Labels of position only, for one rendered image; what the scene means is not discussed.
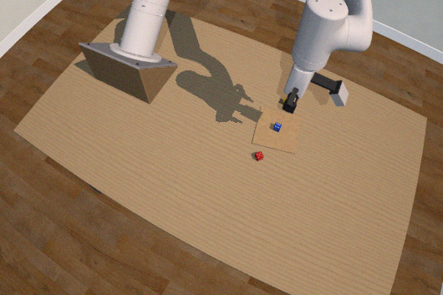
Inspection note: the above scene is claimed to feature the red die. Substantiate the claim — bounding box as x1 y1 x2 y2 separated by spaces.
255 152 263 161

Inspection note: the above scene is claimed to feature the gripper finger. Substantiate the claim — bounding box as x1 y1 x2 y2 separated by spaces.
283 88 298 114

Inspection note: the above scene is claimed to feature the blue die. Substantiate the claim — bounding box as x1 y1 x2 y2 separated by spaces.
273 123 282 132

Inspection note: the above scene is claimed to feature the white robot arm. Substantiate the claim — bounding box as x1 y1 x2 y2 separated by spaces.
109 0 373 107

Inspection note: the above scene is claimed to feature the tan square mat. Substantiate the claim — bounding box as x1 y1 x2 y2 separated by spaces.
252 107 301 154

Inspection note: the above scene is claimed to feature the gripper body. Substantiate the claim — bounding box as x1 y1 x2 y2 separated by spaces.
283 60 319 99

